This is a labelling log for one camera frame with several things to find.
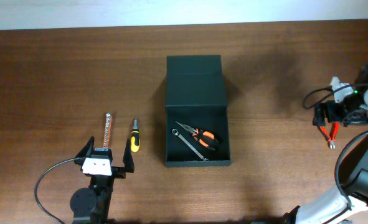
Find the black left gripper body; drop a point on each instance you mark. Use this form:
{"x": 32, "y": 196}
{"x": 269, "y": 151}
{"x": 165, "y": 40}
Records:
{"x": 102, "y": 182}

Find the silver ratchet wrench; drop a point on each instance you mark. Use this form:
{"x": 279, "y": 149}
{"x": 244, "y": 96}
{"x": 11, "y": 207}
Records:
{"x": 188, "y": 144}

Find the red handled wire cutters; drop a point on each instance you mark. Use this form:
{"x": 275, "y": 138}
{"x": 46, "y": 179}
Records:
{"x": 330, "y": 137}

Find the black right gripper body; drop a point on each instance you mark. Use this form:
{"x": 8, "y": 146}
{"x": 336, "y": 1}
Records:
{"x": 350, "y": 110}

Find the orange socket bit rail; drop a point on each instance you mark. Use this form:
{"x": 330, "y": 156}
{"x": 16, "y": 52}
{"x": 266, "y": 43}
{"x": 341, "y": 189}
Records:
{"x": 106, "y": 139}

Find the orange black long-nose pliers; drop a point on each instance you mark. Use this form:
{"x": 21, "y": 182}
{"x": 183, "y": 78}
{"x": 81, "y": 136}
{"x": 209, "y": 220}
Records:
{"x": 206, "y": 139}

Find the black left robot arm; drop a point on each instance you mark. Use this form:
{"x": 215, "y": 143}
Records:
{"x": 91, "y": 204}

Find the yellow black stubby screwdriver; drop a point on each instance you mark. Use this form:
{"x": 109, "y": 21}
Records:
{"x": 135, "y": 138}

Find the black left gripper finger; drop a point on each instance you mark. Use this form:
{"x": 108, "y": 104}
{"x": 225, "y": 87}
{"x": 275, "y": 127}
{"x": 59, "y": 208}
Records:
{"x": 87, "y": 149}
{"x": 127, "y": 158}

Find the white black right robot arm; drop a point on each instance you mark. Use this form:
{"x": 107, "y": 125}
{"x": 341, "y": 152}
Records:
{"x": 348, "y": 196}

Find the black open gift box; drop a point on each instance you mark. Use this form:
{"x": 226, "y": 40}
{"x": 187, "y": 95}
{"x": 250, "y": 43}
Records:
{"x": 195, "y": 95}

